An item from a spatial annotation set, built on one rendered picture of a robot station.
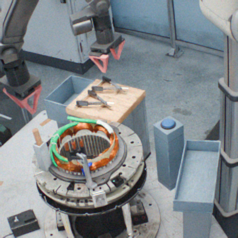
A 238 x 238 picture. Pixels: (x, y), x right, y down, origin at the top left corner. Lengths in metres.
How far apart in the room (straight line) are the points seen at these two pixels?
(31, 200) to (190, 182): 0.64
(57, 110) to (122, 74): 2.12
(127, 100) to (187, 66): 2.23
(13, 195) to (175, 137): 0.64
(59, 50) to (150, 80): 0.77
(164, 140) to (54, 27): 2.38
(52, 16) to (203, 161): 2.53
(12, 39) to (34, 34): 2.97
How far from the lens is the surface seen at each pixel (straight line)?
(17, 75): 1.13
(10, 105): 2.97
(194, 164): 1.40
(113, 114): 1.54
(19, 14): 0.94
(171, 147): 1.54
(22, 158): 1.91
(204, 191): 1.32
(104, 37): 1.53
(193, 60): 3.88
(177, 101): 3.40
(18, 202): 1.73
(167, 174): 1.62
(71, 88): 1.80
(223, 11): 1.24
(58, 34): 3.77
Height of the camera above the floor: 1.98
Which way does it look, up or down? 37 degrees down
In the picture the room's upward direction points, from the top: 9 degrees counter-clockwise
